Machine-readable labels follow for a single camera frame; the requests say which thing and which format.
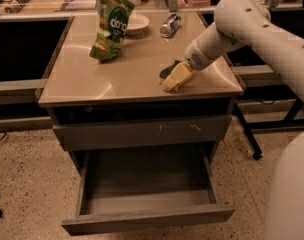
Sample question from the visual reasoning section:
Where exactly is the green and yellow sponge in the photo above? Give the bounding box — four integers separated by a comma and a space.
159, 60, 180, 84

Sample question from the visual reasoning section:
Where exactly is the closed top drawer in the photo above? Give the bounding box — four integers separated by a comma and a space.
53, 115, 231, 152

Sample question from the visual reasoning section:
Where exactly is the grey drawer cabinet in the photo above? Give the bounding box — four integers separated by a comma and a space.
39, 12, 243, 167

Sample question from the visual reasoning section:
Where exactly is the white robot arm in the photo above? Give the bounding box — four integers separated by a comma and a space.
162, 0, 304, 240

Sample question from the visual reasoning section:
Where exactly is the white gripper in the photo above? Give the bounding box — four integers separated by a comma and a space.
161, 40, 212, 91

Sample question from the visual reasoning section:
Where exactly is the green snack bag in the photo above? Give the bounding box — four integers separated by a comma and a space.
90, 0, 135, 62

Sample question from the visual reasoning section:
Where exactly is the open middle drawer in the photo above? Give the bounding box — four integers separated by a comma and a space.
62, 144, 234, 236

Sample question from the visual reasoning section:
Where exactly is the black table leg stand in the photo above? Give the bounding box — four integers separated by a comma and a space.
233, 97, 304, 161

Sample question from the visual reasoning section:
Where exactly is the silver soda can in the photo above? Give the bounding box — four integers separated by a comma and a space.
160, 13, 181, 38

